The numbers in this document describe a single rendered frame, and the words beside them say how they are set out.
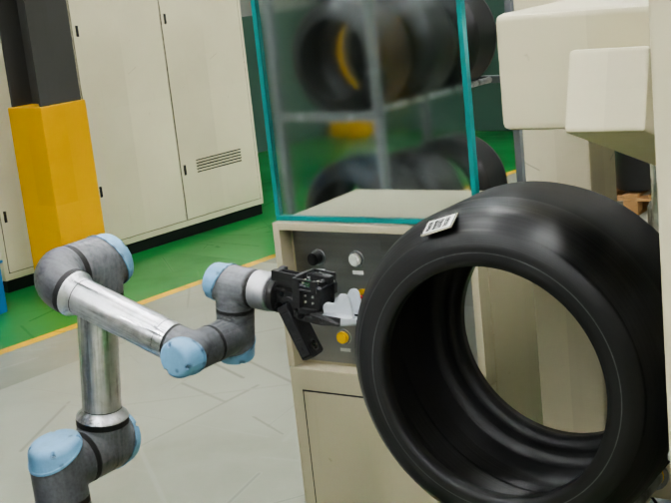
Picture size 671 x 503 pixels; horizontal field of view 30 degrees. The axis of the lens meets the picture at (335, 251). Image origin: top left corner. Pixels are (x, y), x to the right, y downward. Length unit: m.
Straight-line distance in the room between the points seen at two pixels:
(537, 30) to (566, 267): 0.47
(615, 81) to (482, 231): 0.58
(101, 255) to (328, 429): 0.81
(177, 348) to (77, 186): 5.54
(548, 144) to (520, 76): 0.69
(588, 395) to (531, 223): 0.54
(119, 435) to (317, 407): 0.57
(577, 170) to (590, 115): 0.83
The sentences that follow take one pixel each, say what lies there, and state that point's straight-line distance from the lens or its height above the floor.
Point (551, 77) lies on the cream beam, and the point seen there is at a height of 1.70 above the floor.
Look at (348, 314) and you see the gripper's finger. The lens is 2.28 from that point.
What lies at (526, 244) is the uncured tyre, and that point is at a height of 1.42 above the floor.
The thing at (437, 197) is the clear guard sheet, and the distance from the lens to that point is 2.82.
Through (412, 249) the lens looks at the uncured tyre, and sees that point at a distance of 2.06.
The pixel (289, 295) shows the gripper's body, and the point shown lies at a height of 1.27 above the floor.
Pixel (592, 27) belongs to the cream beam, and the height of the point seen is 1.76.
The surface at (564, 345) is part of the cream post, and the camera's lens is 2.40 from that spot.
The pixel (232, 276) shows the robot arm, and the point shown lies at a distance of 2.40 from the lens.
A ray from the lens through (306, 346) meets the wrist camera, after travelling 2.35.
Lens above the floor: 1.88
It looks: 13 degrees down
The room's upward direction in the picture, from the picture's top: 6 degrees counter-clockwise
